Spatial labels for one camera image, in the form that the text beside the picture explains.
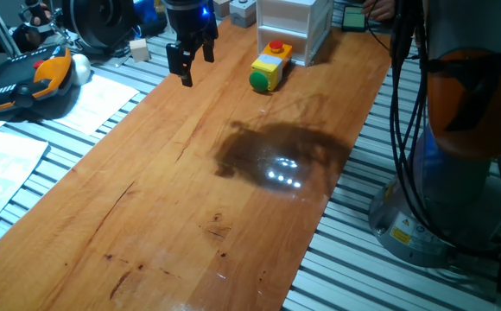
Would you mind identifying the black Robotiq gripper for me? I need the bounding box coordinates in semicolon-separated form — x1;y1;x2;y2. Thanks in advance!
162;0;219;88

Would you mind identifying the black orange teach pendant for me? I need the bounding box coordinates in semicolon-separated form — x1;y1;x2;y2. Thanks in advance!
0;44;74;116

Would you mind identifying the black filament spool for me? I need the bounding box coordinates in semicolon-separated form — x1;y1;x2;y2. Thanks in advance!
61;0;138;56

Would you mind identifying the metal clip tool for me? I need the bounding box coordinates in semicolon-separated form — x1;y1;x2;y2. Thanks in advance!
51;16;84;52

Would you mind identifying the blue cloth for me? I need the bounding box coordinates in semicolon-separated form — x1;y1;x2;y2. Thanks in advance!
133;0;168;28

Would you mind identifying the smartphone with green screen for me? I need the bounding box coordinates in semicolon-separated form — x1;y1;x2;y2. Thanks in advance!
341;4;368;33

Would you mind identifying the white paper sheet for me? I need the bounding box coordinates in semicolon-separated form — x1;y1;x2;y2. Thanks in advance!
53;73;141;136
0;128;50;243

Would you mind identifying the white rounded mouse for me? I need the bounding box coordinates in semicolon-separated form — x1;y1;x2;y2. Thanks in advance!
70;53;92;87

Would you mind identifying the bare human hand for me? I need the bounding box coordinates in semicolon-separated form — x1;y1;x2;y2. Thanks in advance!
29;3;53;26
361;0;396;22

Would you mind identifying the varnished wooden board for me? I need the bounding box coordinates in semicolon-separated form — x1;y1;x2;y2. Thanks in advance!
0;15;392;311

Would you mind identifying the black cable bundle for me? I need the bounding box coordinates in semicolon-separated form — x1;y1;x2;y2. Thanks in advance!
387;0;435;247

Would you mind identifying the small wooden cube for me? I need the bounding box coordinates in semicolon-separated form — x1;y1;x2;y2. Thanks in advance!
129;38;153;63

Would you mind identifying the white plastic drawer unit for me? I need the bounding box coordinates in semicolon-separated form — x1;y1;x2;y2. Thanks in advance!
256;0;334;67

